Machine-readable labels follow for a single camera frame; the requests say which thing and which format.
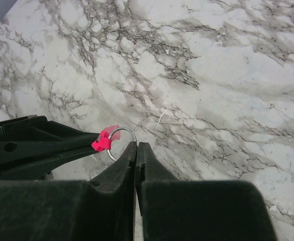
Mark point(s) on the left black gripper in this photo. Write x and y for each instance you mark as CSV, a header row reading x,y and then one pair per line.
x,y
32,147

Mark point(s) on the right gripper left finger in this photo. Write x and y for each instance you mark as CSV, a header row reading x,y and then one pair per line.
x,y
100,209

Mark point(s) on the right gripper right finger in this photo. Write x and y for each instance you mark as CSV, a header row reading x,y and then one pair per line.
x,y
172,209

